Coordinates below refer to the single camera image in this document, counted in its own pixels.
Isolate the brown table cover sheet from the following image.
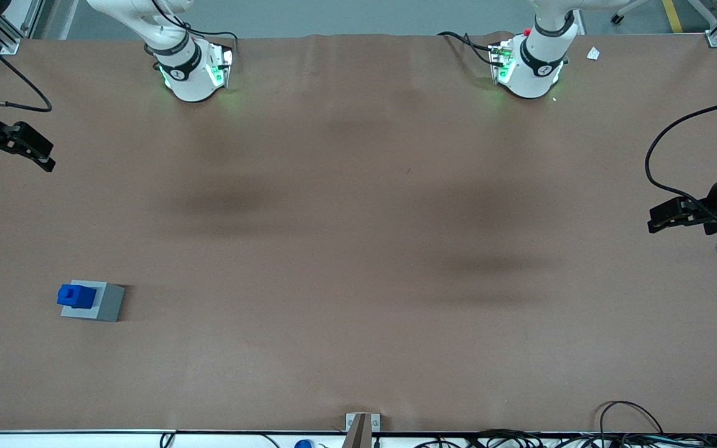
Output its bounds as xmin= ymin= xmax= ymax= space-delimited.
xmin=0 ymin=32 xmax=717 ymax=434

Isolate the gray square base block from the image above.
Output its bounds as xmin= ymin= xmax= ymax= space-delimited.
xmin=60 ymin=280 xmax=126 ymax=323

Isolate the black looping floor cable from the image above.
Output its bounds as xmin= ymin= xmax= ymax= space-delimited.
xmin=599 ymin=401 xmax=665 ymax=436

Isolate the grey table edge bracket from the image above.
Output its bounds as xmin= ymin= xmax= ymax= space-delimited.
xmin=343 ymin=413 xmax=373 ymax=448

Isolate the blue plastic part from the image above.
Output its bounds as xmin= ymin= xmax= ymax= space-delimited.
xmin=57 ymin=282 xmax=98 ymax=311

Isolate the long black left arm cable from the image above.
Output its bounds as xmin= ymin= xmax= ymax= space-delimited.
xmin=644 ymin=97 xmax=717 ymax=228

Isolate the metal mounting bracket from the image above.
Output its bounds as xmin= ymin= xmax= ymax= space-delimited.
xmin=345 ymin=413 xmax=382 ymax=433

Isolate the black base power cable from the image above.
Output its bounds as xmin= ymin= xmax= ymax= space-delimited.
xmin=178 ymin=22 xmax=240 ymax=50
xmin=438 ymin=30 xmax=500 ymax=67

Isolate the white table edge rail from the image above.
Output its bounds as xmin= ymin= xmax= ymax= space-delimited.
xmin=0 ymin=429 xmax=717 ymax=448

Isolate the white chair leg caster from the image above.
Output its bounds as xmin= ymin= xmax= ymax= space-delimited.
xmin=610 ymin=0 xmax=653 ymax=26

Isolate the black cable bundle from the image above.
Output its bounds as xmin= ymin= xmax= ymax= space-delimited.
xmin=415 ymin=428 xmax=717 ymax=448

